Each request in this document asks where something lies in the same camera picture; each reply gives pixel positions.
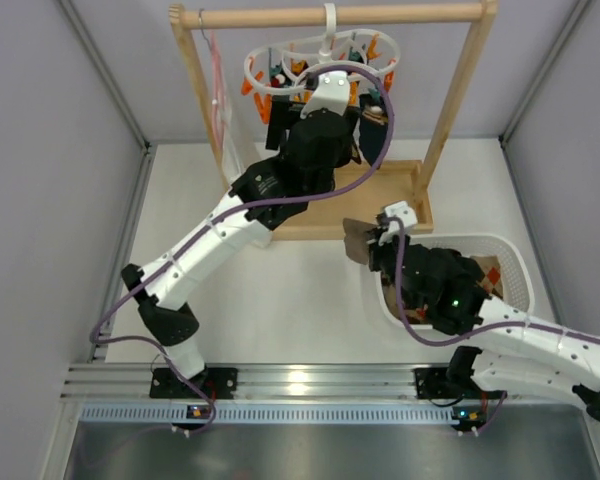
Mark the white plastic clip hanger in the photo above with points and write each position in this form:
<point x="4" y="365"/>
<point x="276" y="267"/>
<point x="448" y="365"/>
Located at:
<point x="281" y="67"/>

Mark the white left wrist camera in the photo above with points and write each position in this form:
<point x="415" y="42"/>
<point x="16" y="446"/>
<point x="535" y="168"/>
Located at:
<point x="330" y="92"/>

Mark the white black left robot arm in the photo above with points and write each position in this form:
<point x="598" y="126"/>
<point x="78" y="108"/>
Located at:
<point x="262" y="199"/>

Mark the navy sock with bear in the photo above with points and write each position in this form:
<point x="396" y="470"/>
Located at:
<point x="373" y="127"/>

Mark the brown striped sock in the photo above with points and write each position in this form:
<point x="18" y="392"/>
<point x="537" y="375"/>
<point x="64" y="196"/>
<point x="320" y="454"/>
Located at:
<point x="357" y="235"/>

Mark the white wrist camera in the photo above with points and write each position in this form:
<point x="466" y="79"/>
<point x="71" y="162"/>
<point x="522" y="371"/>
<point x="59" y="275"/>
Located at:
<point x="330" y="92"/>
<point x="396" y="219"/>

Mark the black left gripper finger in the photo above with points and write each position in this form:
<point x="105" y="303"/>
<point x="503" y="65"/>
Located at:
<point x="354" y="135"/>
<point x="279" y="121"/>

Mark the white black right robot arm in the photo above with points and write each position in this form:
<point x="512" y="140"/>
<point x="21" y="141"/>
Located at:
<point x="498" y="347"/>

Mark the aluminium rail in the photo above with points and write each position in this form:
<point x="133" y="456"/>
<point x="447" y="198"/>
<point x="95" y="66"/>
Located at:
<point x="318" y="383"/>

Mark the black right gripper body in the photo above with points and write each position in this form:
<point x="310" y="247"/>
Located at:
<point x="375" y="248"/>

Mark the white hanging cloth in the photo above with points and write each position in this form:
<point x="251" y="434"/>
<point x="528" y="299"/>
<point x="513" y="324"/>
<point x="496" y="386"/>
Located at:
<point x="238" y="147"/>

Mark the white perforated plastic basket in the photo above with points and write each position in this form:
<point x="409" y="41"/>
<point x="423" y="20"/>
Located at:
<point x="517" y="287"/>

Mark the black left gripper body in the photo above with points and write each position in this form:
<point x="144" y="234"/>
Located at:
<point x="292" y="122"/>

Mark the argyle patterned sock in basket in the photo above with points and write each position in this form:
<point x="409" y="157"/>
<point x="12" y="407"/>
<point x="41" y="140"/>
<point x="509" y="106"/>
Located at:
<point x="486" y="270"/>

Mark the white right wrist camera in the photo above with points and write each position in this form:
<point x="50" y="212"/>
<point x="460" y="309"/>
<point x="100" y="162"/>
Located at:
<point x="396" y="219"/>

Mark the wooden clothes rack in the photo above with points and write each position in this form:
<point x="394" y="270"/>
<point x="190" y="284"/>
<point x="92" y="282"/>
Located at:
<point x="399" y="180"/>

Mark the perforated cable tray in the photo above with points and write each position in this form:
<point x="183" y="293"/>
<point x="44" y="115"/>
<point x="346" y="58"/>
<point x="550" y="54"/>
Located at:
<point x="236" y="413"/>

